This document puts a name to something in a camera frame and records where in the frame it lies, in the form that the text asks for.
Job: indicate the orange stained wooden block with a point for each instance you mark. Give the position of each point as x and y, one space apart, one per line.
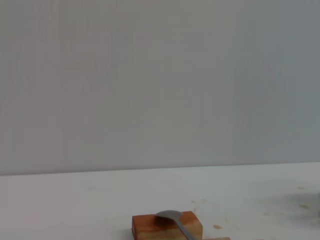
145 225

